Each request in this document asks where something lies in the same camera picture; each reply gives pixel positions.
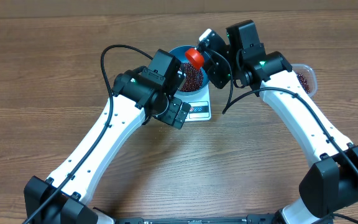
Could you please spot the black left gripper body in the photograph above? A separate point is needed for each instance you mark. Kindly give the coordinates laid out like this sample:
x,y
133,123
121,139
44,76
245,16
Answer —
x,y
170,114

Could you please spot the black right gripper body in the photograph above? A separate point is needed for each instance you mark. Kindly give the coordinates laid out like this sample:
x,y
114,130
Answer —
x,y
223,76

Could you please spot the red measuring scoop blue handle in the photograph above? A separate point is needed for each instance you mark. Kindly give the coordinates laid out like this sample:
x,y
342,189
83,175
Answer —
x,y
195,58

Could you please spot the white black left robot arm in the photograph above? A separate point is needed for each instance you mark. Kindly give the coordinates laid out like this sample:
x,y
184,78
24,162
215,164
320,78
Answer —
x,y
135,96

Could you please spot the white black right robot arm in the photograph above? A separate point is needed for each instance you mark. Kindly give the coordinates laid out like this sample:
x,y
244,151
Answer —
x,y
239,59

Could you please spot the white digital kitchen scale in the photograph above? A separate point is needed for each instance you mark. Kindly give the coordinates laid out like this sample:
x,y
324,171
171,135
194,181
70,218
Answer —
x,y
200,104

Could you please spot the red beans in bowl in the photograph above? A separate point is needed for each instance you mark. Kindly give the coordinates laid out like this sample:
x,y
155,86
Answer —
x,y
194,78

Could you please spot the teal plastic bowl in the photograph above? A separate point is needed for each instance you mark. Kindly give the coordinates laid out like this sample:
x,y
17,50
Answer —
x,y
179,53

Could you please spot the clear container of red beans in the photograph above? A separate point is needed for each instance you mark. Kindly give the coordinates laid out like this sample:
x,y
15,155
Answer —
x,y
306,77

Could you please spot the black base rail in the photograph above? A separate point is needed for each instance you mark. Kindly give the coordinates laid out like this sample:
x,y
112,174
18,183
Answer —
x,y
248,219

